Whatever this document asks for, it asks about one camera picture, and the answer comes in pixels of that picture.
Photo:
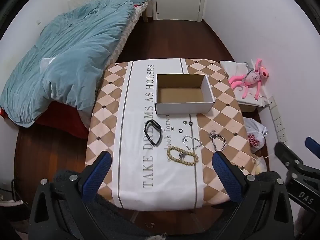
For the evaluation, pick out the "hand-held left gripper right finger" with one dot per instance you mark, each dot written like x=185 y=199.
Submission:
x=225 y=177

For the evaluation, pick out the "white door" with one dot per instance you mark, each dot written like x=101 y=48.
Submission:
x=178 y=0

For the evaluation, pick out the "diamond pattern tablecloth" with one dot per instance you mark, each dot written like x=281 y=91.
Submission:
x=135 y=140

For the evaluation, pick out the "white cardboard box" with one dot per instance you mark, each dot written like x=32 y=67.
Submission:
x=183 y=93

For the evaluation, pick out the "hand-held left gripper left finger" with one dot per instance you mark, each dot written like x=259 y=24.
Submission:
x=98 y=173

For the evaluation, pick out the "red bed sheet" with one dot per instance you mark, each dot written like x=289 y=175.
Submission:
x=60 y=117

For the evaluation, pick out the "beige bag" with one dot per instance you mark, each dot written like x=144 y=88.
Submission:
x=261 y=165

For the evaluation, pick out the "blue duvet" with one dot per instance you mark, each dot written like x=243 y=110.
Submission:
x=67 y=62

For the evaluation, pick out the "white power strip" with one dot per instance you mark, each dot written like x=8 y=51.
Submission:
x=278 y=125

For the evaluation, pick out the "white plastic bag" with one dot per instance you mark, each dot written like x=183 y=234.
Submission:
x=255 y=133

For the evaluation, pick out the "pink plush toy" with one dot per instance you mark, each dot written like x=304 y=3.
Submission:
x=250 y=78

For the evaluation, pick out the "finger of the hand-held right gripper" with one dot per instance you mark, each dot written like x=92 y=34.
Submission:
x=287 y=156
x=313 y=146

